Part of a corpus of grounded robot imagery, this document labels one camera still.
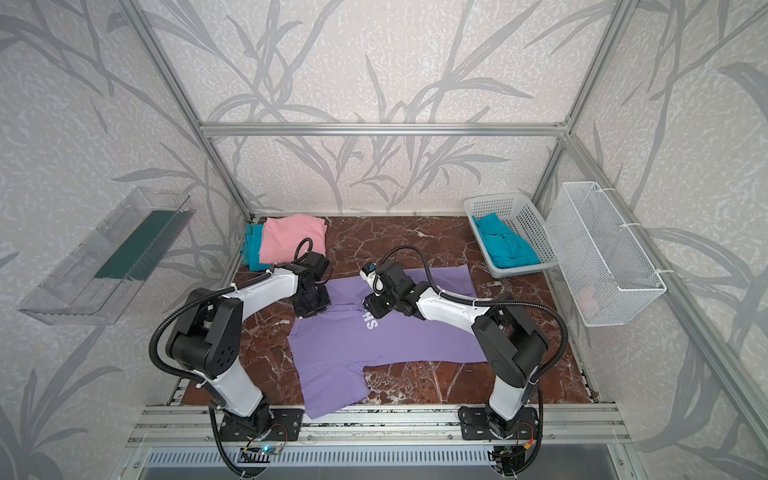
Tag purple t-shirt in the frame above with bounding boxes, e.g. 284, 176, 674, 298
288, 277, 486, 419

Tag grey plastic laundry basket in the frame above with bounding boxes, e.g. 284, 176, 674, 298
464, 193, 557, 279

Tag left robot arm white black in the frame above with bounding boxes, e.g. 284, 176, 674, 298
150, 251, 330, 429

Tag pink folded t-shirt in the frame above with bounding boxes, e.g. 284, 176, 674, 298
259, 214, 327, 264

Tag teal folded t-shirt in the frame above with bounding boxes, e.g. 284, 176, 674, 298
240, 224, 269, 272

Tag teal t-shirt in basket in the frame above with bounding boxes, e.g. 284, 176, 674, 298
473, 213, 540, 269

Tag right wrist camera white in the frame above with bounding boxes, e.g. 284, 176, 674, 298
360, 262, 384, 295

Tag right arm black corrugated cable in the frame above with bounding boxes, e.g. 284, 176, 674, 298
374, 244, 569, 385

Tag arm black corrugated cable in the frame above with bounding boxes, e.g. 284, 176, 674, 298
374, 244, 569, 385
148, 236, 316, 385

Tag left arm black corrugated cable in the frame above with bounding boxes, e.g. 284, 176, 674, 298
148, 236, 316, 385

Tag white wire mesh basket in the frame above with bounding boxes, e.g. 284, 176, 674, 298
545, 181, 667, 327

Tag clear acrylic wall tray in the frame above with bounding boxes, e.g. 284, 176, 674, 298
18, 187, 196, 326

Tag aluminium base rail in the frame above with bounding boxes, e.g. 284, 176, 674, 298
127, 404, 631, 447

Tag aluminium frame post left rear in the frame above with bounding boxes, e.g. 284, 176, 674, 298
117, 0, 254, 221

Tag aluminium frame post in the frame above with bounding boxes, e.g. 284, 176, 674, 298
530, 0, 639, 216
117, 0, 254, 221

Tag aluminium frame post right rear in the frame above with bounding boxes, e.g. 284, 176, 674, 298
530, 0, 639, 216

